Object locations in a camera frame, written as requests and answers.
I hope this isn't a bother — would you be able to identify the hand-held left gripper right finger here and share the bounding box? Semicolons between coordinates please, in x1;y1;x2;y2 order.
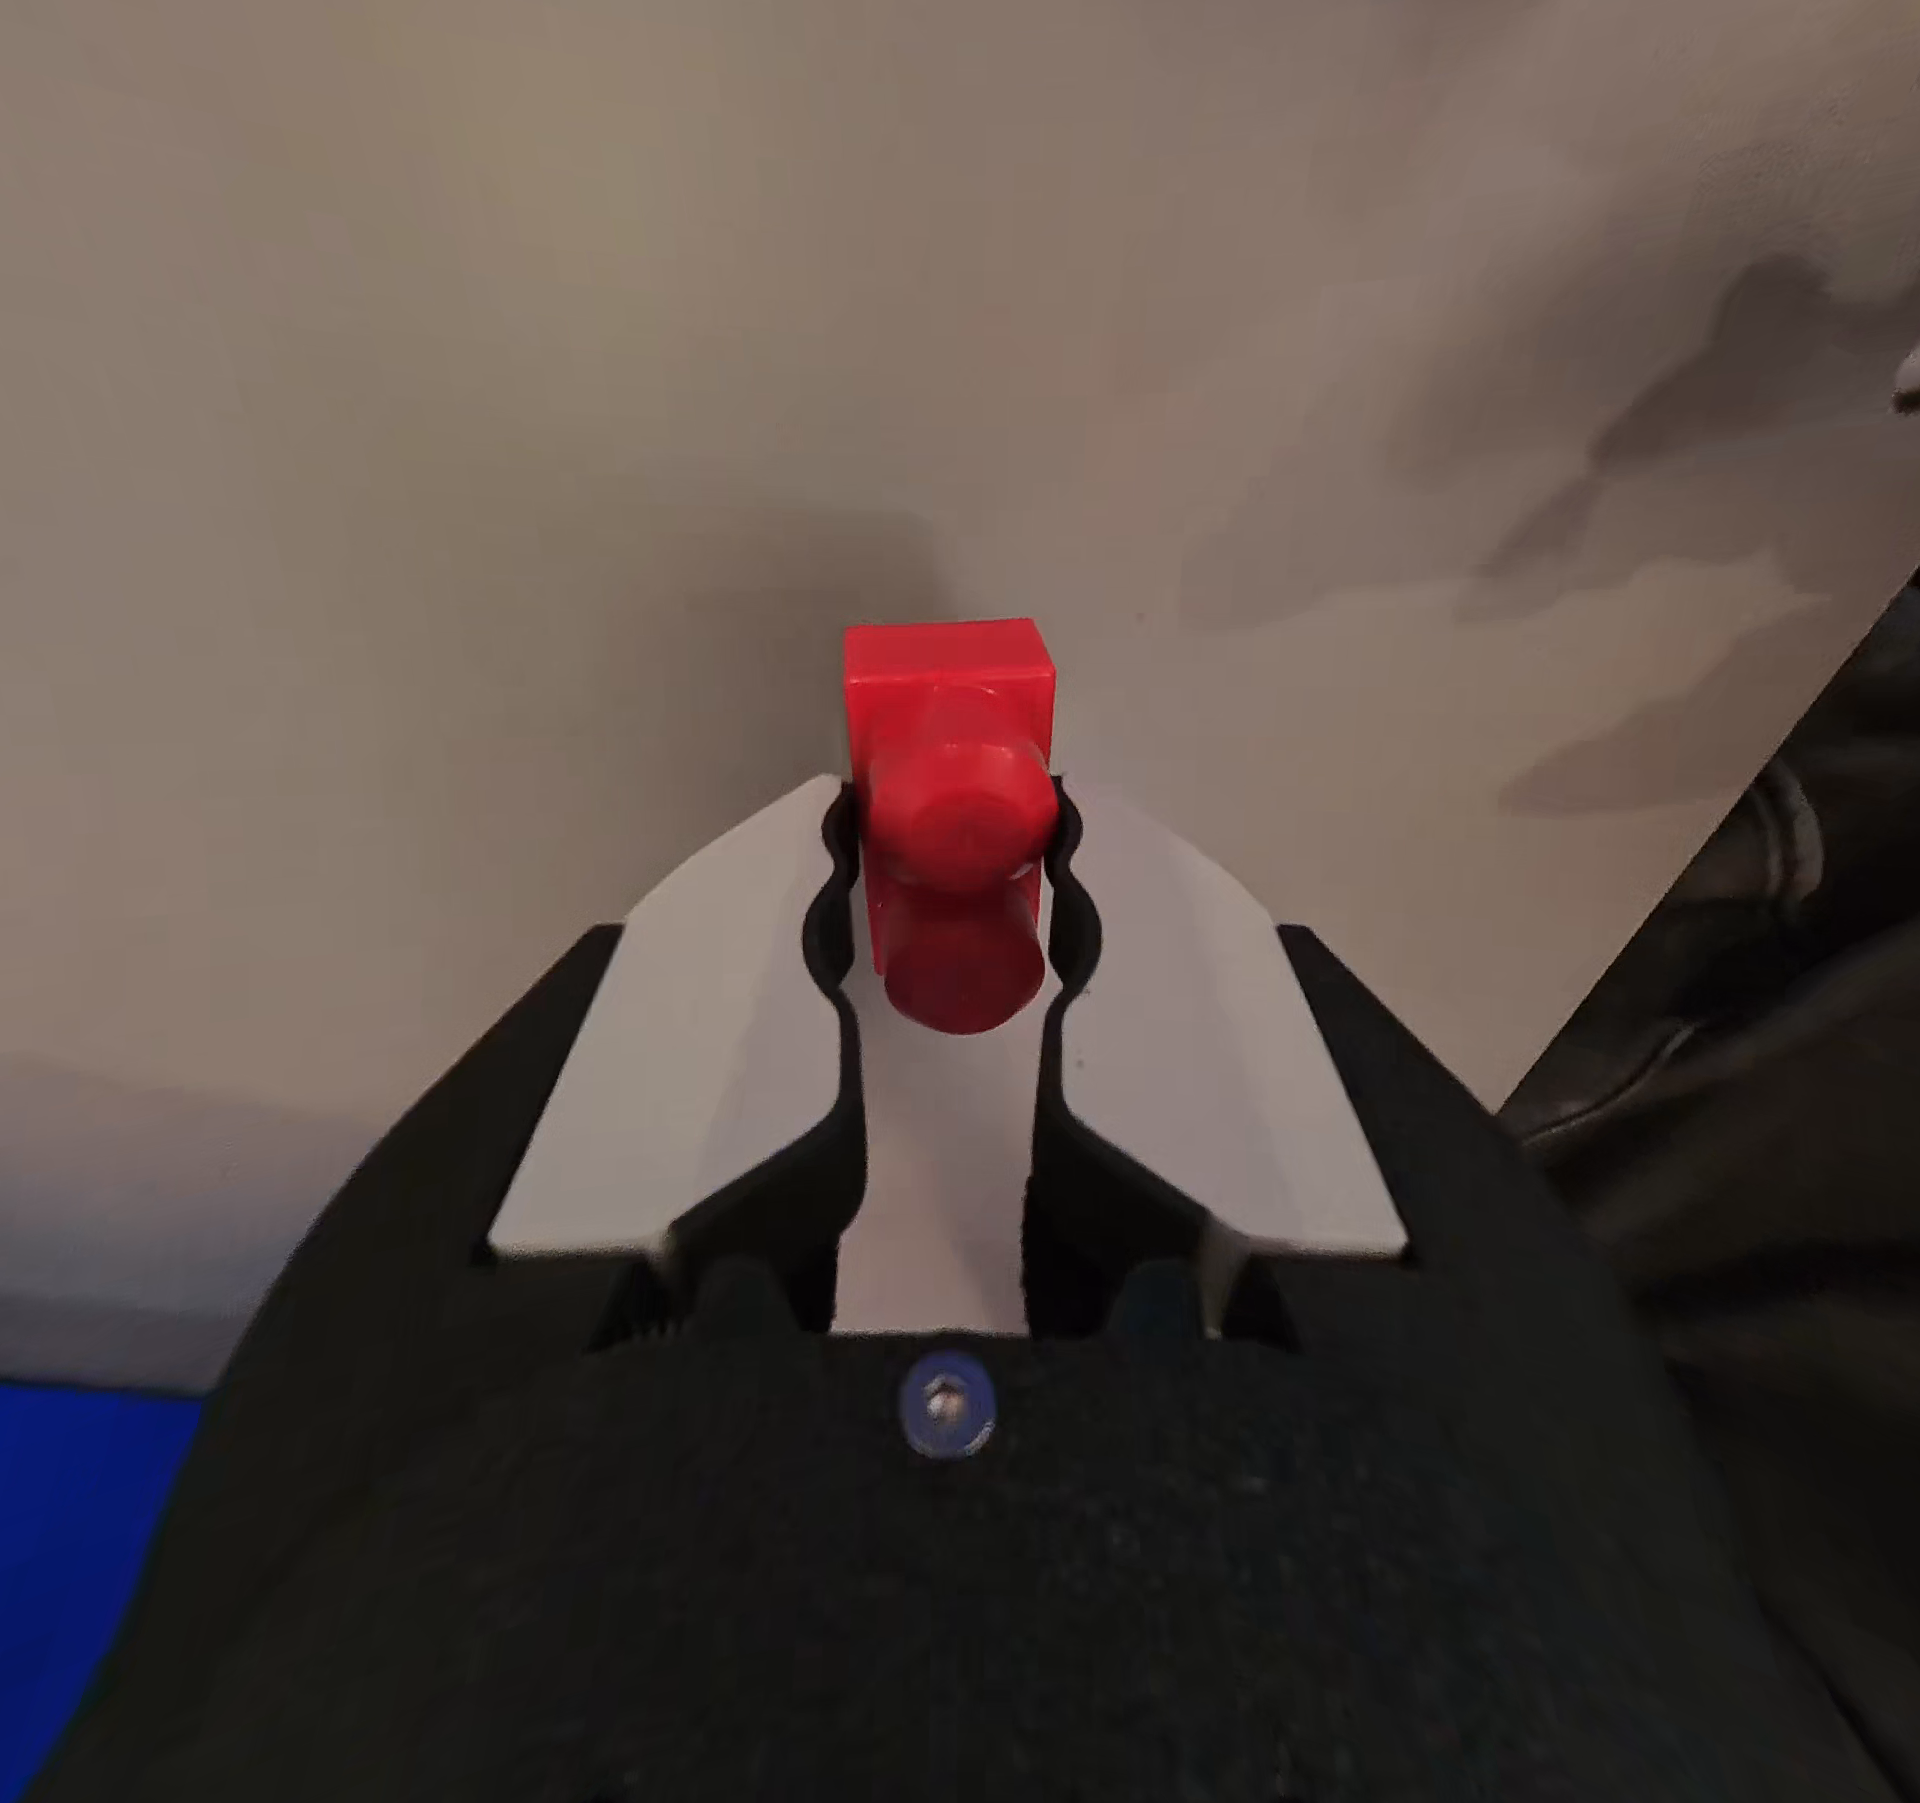
1025;773;1412;1338

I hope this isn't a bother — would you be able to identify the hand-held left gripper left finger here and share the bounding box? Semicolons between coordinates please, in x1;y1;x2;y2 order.
486;773;872;1338

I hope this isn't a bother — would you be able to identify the grey desk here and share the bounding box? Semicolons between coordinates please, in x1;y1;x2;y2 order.
0;0;1920;1400

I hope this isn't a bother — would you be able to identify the red toy block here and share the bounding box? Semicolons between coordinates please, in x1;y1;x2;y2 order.
839;620;1061;1036

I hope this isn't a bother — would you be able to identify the blue plastic storage bin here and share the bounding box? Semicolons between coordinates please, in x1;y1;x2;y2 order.
0;1376;203;1797

